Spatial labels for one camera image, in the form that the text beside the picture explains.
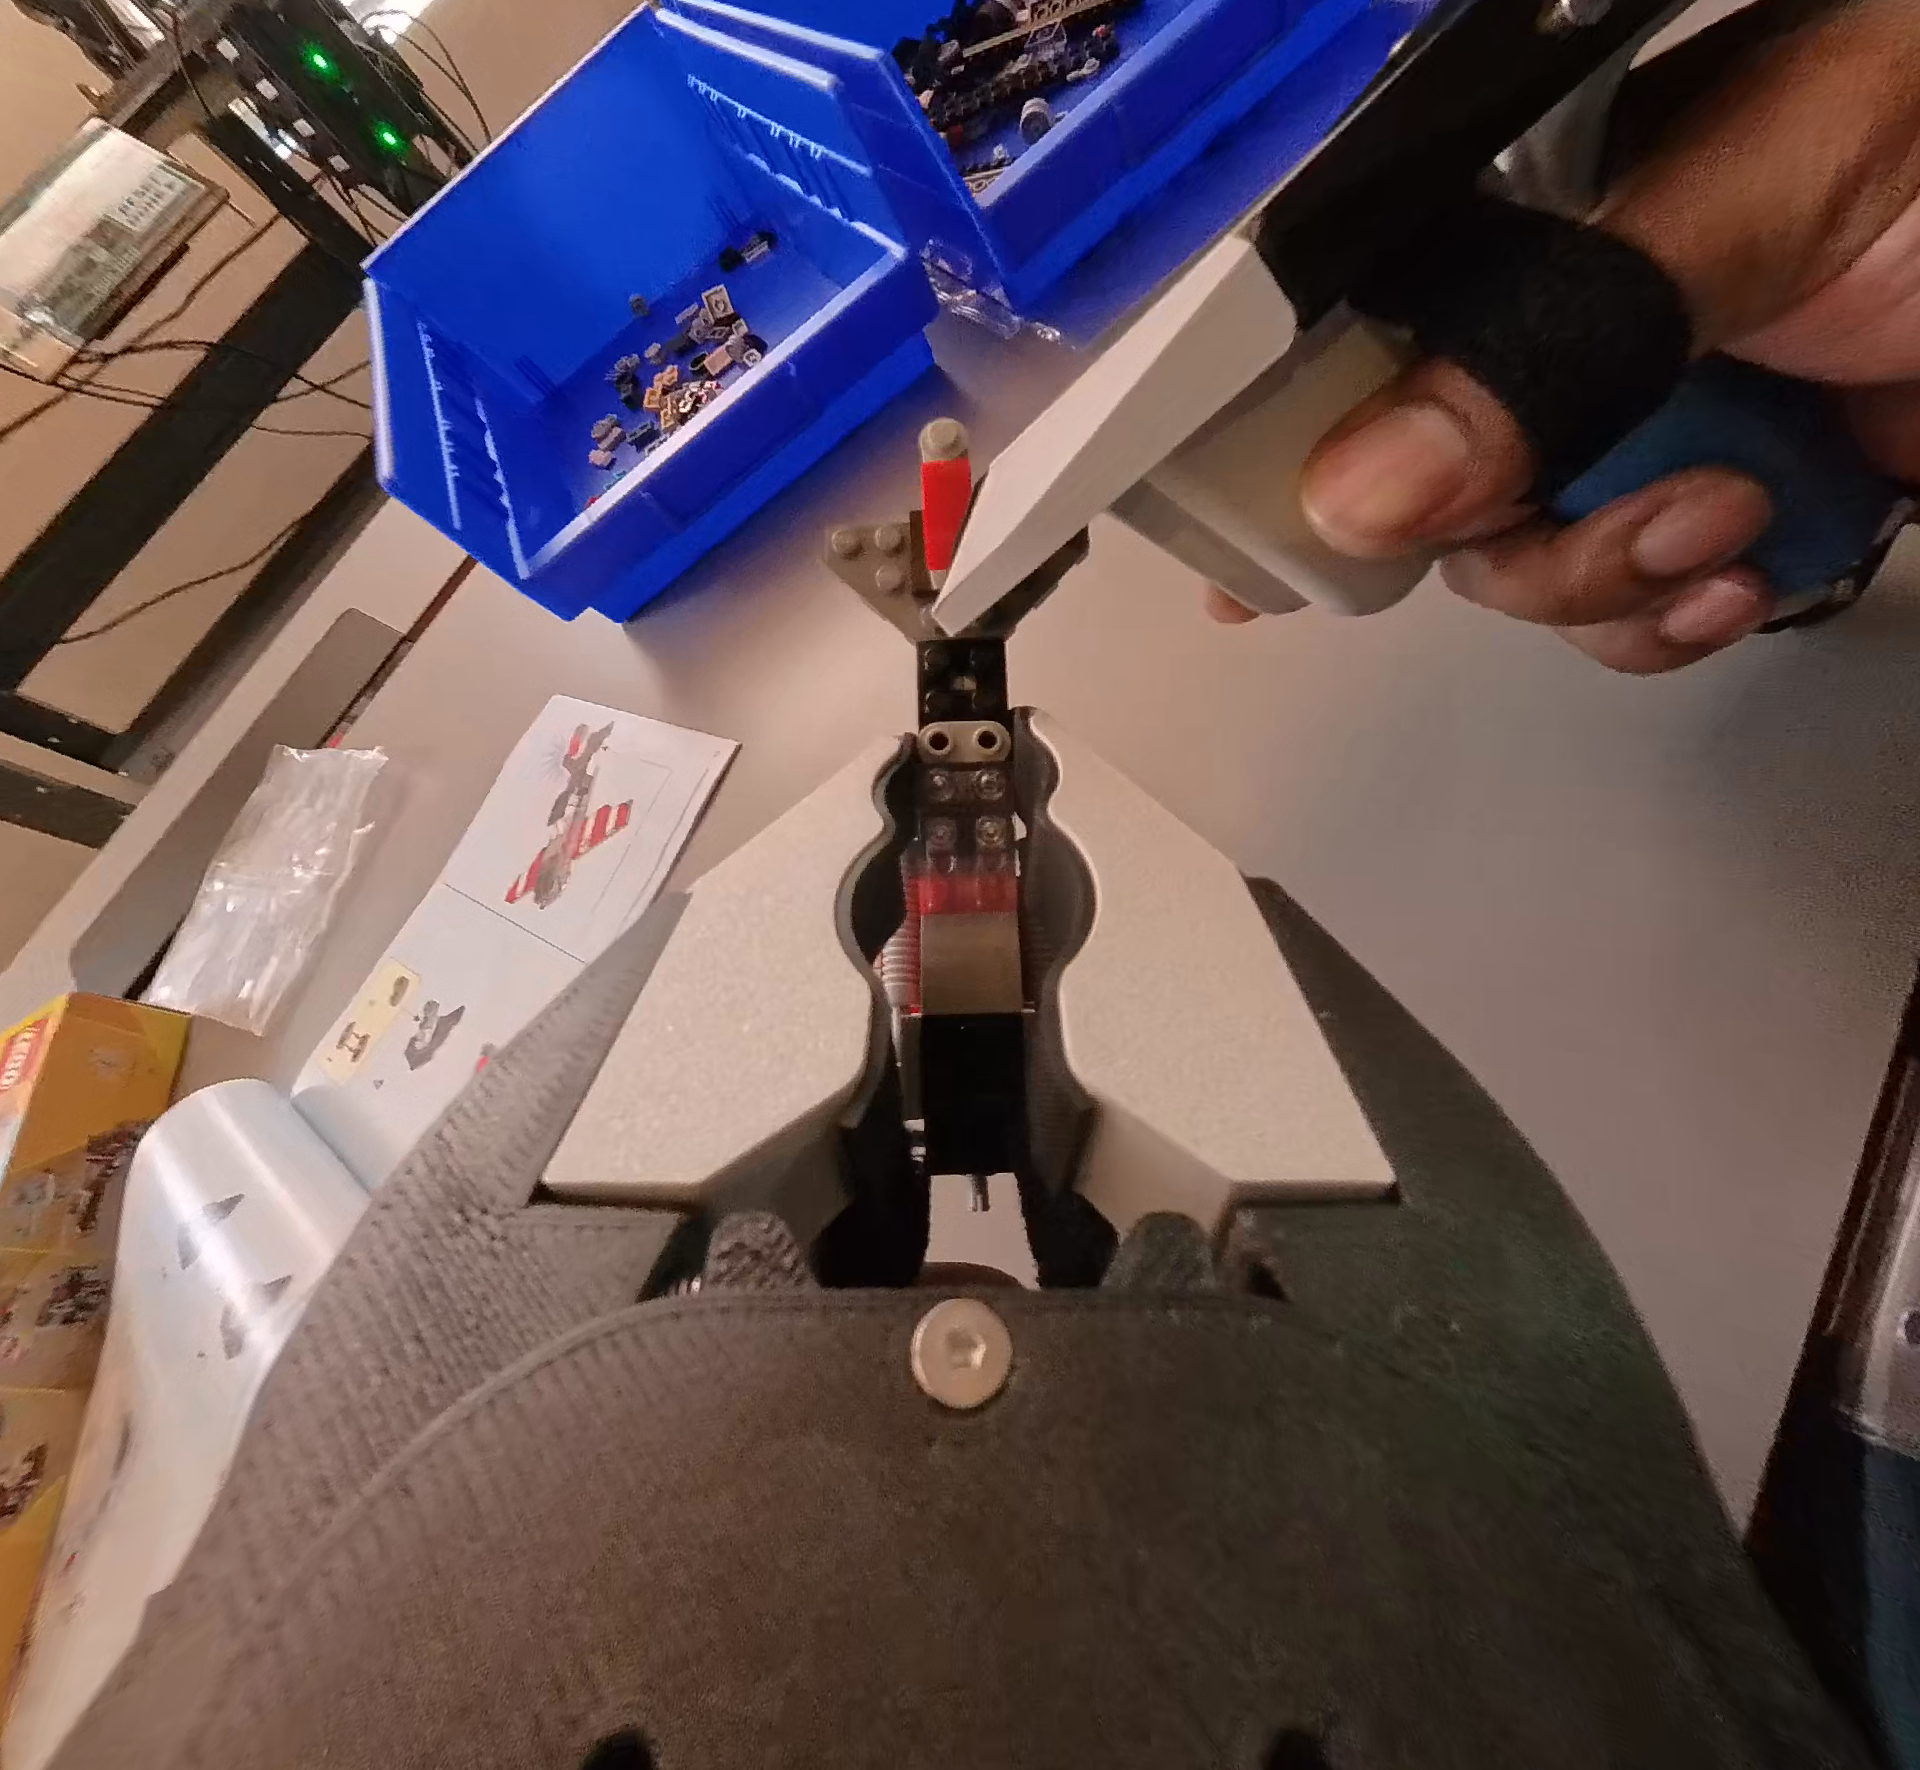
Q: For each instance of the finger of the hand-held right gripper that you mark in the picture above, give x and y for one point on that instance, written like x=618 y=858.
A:
x=1081 y=479

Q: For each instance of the blue plastic bin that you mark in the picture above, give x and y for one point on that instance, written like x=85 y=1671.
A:
x=569 y=269
x=1274 y=31

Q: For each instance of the toy brick model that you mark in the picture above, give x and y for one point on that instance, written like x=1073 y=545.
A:
x=970 y=961

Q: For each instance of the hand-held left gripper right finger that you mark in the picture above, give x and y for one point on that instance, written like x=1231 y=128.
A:
x=1216 y=1034

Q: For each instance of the clear plastic bag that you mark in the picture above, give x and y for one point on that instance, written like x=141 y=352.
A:
x=975 y=286
x=279 y=870

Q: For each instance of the red grey brick piece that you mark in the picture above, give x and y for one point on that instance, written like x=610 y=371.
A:
x=944 y=496

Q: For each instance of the pile of small dark bricks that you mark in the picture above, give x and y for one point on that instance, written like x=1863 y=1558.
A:
x=1005 y=45

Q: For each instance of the black equipment rack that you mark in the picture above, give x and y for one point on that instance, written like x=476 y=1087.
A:
x=225 y=75

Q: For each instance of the instruction booklet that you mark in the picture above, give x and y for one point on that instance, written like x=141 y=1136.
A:
x=586 y=824

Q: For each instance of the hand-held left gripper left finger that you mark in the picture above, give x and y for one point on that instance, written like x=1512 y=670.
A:
x=706 y=1034

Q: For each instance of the pile of small pale bricks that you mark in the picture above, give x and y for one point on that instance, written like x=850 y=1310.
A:
x=675 y=360

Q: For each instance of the person's right hand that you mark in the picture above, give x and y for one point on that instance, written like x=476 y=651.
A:
x=1801 y=194

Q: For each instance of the yellow toy box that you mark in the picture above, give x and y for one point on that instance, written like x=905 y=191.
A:
x=83 y=1095

